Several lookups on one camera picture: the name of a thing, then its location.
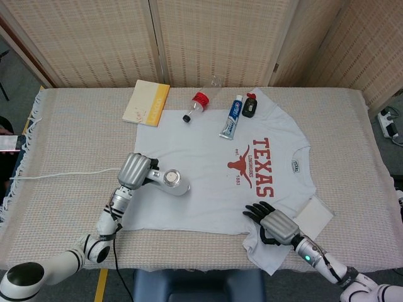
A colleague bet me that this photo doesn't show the white handheld iron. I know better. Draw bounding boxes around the white handheld iron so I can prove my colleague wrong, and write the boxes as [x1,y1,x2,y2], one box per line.
[143,166,191,196]

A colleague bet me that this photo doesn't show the clear bottle with red label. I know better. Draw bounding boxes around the clear bottle with red label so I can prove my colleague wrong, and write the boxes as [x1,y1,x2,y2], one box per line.
[181,74,224,123]

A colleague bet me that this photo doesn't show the white power strip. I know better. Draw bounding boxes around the white power strip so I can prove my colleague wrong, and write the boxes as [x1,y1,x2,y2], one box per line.
[377,106,400,139]

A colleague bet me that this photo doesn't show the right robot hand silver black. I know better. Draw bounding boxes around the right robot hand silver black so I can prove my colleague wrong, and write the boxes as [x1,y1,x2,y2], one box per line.
[242,201,302,251]

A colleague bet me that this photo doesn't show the white Texas print T-shirt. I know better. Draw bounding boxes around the white Texas print T-shirt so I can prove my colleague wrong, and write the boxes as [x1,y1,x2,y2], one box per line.
[121,87,317,277]

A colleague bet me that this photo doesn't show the yellow and white notebook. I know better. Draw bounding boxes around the yellow and white notebook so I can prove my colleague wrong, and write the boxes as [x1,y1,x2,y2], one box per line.
[122,79,171,128]

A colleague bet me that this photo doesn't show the beige woven folding screen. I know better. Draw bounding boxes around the beige woven folding screen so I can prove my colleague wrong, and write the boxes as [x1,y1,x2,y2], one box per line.
[0,0,403,109]

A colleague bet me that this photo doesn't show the white power cord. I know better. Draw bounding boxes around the white power cord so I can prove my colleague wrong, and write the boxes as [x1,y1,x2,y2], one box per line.
[9,168,122,181]

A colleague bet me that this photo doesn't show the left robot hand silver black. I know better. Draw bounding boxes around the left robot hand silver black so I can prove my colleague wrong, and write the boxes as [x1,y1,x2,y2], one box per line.
[116,152,160,191]

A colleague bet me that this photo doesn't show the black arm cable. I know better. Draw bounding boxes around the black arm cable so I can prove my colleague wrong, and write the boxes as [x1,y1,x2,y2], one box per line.
[111,232,139,302]

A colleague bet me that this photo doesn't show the beige woven tablecloth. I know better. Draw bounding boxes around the beige woven tablecloth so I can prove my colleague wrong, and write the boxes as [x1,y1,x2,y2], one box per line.
[0,84,400,274]

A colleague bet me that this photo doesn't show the blue white toothpaste tube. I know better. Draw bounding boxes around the blue white toothpaste tube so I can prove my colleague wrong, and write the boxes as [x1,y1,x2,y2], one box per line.
[219,94,245,140]

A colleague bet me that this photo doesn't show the white folded cloth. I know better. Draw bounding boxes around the white folded cloth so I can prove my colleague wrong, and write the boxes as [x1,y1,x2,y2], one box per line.
[297,195,334,235]

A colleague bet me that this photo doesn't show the dark blue padded seat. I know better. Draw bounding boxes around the dark blue padded seat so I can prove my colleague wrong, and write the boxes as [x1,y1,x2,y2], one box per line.
[132,269,268,302]

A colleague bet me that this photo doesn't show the small black bottle red cap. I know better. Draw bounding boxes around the small black bottle red cap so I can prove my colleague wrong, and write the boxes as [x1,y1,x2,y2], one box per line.
[244,92,259,119]

